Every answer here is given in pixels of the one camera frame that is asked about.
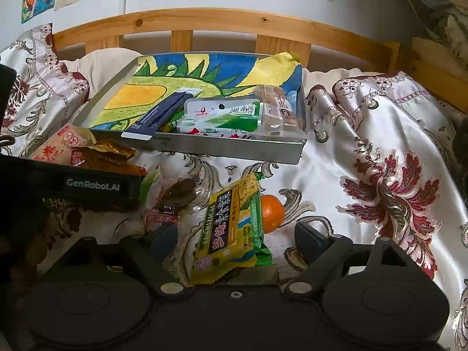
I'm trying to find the yellow green snack packet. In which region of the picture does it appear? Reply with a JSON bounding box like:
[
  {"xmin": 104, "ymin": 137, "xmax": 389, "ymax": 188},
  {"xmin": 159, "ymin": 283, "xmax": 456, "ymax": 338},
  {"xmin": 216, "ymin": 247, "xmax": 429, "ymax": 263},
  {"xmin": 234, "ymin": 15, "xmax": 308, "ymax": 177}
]
[{"xmin": 189, "ymin": 173, "xmax": 273, "ymax": 288}]

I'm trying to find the wooden bed headboard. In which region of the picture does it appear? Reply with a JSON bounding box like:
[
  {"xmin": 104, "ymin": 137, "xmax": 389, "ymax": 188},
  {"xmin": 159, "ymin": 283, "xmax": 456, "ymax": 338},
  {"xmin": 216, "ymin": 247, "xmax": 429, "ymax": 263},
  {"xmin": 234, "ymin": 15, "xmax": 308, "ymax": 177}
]
[{"xmin": 51, "ymin": 7, "xmax": 468, "ymax": 115}]

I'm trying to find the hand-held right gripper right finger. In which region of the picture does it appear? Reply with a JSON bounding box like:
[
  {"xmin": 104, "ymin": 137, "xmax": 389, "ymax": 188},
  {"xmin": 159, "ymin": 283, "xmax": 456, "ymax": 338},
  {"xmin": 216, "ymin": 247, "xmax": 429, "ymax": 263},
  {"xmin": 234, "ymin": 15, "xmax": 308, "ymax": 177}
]
[{"xmin": 284, "ymin": 220, "xmax": 407, "ymax": 297}]

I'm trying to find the cream white pillow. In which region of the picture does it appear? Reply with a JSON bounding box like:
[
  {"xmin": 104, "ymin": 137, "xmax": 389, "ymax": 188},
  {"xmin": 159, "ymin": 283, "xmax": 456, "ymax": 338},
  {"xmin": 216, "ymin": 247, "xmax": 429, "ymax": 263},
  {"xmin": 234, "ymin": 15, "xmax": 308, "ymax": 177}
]
[{"xmin": 59, "ymin": 47, "xmax": 139, "ymax": 93}]

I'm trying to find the dark blue snack packet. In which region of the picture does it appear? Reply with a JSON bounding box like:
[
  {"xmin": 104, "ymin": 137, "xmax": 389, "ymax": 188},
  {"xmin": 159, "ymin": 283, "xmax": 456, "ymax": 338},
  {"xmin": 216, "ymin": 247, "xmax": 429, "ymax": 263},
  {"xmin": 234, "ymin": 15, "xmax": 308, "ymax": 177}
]
[{"xmin": 121, "ymin": 88, "xmax": 202, "ymax": 142}]

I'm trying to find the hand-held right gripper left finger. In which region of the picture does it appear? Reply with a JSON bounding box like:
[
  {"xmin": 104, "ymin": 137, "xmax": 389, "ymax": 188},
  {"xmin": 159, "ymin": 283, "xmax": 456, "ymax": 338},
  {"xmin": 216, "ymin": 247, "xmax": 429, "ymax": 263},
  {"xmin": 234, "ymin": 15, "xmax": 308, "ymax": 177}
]
[{"xmin": 78, "ymin": 222, "xmax": 188, "ymax": 298}]

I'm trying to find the orange tangerine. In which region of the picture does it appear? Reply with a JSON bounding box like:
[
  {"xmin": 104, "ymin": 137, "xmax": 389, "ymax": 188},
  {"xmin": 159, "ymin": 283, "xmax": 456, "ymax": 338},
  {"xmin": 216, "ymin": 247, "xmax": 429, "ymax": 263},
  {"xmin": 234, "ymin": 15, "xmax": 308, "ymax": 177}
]
[{"xmin": 260, "ymin": 195, "xmax": 286, "ymax": 234}]

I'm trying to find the metal tray with dinosaur drawing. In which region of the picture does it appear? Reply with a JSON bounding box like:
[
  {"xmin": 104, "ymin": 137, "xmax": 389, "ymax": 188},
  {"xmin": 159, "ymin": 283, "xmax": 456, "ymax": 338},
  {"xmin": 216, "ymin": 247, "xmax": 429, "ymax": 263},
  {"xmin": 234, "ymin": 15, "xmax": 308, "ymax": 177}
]
[{"xmin": 71, "ymin": 52, "xmax": 308, "ymax": 166}]

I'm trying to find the green white foil packet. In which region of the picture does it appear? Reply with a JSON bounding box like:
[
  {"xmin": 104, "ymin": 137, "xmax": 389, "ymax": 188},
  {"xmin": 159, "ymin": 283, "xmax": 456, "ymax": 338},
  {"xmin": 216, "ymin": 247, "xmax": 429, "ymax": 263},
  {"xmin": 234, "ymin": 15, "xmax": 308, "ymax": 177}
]
[{"xmin": 177, "ymin": 94, "xmax": 264, "ymax": 138}]

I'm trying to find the pale green small packet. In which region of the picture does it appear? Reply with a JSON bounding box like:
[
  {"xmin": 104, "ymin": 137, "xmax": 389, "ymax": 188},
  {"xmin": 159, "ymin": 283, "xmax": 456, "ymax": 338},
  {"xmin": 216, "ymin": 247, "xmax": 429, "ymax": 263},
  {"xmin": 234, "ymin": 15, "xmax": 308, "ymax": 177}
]
[{"xmin": 141, "ymin": 169, "xmax": 164, "ymax": 210}]

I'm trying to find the clear biscuit packet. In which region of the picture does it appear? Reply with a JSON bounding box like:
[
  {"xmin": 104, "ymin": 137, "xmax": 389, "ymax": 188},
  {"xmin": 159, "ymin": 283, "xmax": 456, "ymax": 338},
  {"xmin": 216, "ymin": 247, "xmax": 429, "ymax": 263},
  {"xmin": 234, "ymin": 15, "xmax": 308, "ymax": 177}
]
[{"xmin": 255, "ymin": 84, "xmax": 306, "ymax": 137}]

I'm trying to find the orange rice cracker packet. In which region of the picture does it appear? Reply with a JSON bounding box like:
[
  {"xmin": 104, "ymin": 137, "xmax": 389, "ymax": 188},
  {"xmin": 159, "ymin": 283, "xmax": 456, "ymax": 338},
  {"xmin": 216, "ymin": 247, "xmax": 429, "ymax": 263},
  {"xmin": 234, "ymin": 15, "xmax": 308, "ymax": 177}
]
[{"xmin": 28, "ymin": 123, "xmax": 98, "ymax": 165}]

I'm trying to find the gold orange snack packet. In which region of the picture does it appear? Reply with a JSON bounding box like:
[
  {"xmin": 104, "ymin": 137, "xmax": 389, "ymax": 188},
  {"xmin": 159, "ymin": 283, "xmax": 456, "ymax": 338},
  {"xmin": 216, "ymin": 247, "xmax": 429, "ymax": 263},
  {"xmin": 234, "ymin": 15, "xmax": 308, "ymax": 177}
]
[{"xmin": 70, "ymin": 140, "xmax": 147, "ymax": 177}]

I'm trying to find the patterned curtain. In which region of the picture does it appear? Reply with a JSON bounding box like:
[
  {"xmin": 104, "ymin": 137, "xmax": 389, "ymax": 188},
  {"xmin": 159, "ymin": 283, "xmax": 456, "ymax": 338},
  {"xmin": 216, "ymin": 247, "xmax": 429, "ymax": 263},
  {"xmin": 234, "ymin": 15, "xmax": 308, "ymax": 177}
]
[{"xmin": 393, "ymin": 0, "xmax": 468, "ymax": 67}]

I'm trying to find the brown snack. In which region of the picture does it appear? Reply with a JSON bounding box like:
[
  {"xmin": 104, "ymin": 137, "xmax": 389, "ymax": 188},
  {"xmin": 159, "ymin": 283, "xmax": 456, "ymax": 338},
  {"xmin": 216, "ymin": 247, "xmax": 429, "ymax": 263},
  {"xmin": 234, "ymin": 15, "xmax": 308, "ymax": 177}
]
[{"xmin": 156, "ymin": 176, "xmax": 213, "ymax": 217}]

